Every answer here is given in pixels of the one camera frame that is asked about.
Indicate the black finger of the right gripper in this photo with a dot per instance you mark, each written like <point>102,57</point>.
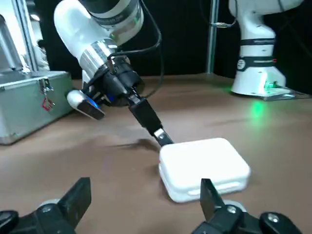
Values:
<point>141,117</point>
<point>151,114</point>

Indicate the small white medicine box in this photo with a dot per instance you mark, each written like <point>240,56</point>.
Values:
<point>204,165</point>

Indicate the person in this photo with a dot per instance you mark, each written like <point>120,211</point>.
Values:
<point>41,58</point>

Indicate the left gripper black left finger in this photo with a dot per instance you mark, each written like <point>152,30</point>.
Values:
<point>73,202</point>

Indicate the aluminium frame post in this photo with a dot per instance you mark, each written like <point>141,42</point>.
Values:
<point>29,36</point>
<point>212,48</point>

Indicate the silver aluminium case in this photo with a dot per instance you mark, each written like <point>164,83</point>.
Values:
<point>24,104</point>

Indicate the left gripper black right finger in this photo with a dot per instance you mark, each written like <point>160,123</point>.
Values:
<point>214,212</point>

